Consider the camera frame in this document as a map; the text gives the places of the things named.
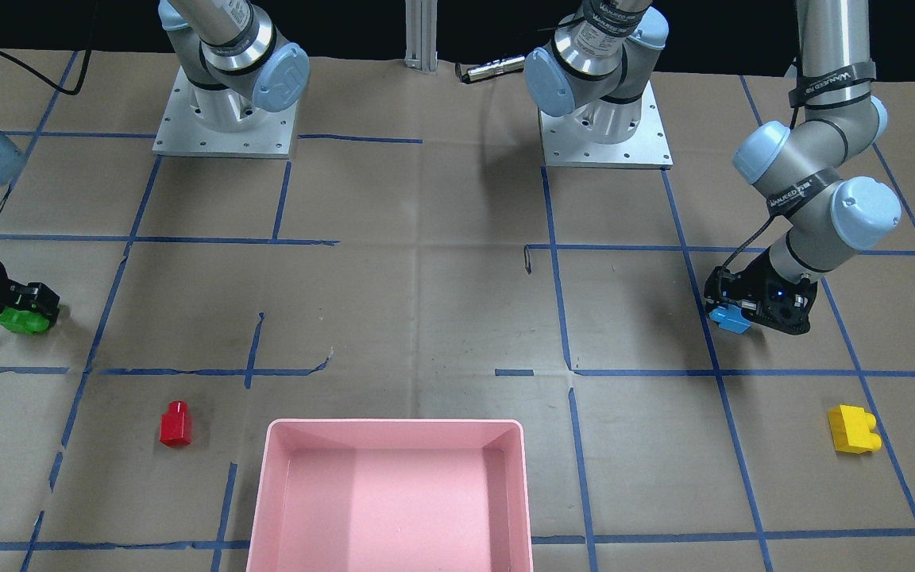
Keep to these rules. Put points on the red block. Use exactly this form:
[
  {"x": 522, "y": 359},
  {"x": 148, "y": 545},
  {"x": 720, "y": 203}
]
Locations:
[{"x": 176, "y": 425}]

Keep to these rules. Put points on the third arm gripper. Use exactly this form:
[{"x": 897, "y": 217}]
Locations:
[{"x": 746, "y": 284}]

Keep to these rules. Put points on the green block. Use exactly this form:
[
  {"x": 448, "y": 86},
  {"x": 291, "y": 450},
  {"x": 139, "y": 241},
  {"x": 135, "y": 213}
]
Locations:
[{"x": 23, "y": 321}]

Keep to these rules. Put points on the pink plastic box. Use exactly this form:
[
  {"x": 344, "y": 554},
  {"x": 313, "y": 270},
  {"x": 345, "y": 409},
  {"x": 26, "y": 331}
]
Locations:
[{"x": 392, "y": 495}]

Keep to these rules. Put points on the yellow block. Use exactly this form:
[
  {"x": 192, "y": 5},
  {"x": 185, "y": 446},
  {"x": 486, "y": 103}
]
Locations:
[{"x": 853, "y": 429}]

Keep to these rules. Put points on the metal cylinder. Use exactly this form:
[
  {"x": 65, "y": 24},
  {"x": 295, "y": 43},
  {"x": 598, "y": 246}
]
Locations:
[{"x": 490, "y": 70}]

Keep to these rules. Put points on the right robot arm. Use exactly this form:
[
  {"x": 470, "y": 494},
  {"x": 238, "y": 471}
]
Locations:
[{"x": 220, "y": 44}]

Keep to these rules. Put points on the blue block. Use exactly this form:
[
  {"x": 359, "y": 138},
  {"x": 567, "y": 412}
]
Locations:
[{"x": 730, "y": 318}]

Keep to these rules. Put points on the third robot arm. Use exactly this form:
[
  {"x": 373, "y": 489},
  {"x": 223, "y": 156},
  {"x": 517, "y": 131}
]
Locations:
[{"x": 795, "y": 169}]

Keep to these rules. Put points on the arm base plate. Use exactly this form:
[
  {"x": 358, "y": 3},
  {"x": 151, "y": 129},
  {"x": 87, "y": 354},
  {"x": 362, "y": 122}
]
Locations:
[
  {"x": 198, "y": 123},
  {"x": 605, "y": 135}
]

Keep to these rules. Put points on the aluminium frame post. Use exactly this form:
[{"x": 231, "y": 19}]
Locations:
[{"x": 421, "y": 35}]

